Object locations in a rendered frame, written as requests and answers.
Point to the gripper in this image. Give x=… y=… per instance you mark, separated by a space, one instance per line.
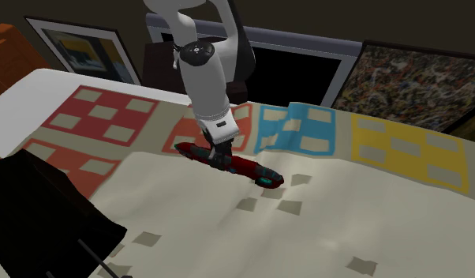
x=222 y=152

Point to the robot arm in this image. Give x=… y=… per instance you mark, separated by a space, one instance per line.
x=206 y=88

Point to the long red toy craft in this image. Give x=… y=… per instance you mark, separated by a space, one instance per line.
x=248 y=171

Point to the grey-framed dark window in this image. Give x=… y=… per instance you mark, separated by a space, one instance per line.
x=295 y=77

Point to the bed with patchwork quilt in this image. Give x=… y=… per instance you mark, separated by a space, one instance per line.
x=337 y=231

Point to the large black block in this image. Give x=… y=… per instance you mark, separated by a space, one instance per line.
x=37 y=215

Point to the dark-framed speckled abstract painting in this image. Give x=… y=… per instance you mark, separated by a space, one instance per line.
x=410 y=86

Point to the orange wooden furniture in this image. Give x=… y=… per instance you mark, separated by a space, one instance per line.
x=10 y=57

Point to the white-framed wall picture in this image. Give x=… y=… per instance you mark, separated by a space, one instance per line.
x=87 y=52

